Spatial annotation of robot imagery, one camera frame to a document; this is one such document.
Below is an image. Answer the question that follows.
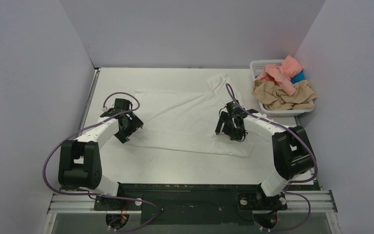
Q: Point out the white printed t shirt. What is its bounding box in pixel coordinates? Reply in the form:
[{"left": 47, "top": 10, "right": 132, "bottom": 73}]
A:
[{"left": 128, "top": 74, "right": 254, "bottom": 157}]

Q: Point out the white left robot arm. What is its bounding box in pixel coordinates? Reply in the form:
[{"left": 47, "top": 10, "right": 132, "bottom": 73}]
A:
[{"left": 58, "top": 98, "right": 144, "bottom": 210}]

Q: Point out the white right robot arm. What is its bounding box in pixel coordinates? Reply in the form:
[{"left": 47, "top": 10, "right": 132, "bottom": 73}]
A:
[{"left": 215, "top": 101, "right": 317, "bottom": 209}]

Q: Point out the beige t shirt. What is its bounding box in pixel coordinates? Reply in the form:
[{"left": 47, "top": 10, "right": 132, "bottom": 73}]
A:
[{"left": 253, "top": 80, "right": 317, "bottom": 111}]

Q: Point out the white plastic laundry basket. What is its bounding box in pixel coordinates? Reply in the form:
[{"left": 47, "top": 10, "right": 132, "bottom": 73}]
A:
[{"left": 250, "top": 56, "right": 317, "bottom": 117}]

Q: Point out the pink t shirt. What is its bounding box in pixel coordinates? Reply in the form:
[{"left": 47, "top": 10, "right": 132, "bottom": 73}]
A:
[{"left": 256, "top": 56, "right": 303, "bottom": 96}]

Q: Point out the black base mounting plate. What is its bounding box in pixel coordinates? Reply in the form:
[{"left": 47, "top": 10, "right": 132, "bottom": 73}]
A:
[{"left": 94, "top": 184, "right": 312, "bottom": 230}]

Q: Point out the blue t shirt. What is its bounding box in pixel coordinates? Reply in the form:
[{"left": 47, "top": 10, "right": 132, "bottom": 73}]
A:
[{"left": 291, "top": 71, "right": 305, "bottom": 84}]

